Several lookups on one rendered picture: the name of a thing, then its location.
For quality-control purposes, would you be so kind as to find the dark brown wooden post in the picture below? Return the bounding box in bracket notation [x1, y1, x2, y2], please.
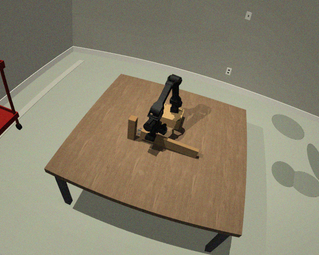
[127, 115, 138, 140]

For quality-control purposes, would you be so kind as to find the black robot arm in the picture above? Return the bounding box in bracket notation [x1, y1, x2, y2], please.
[143, 74, 182, 135]

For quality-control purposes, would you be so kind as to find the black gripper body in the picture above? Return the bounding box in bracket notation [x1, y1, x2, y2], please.
[145, 121, 162, 142]

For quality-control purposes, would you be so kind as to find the brown wooden rail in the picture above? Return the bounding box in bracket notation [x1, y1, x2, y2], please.
[137, 129, 199, 158]

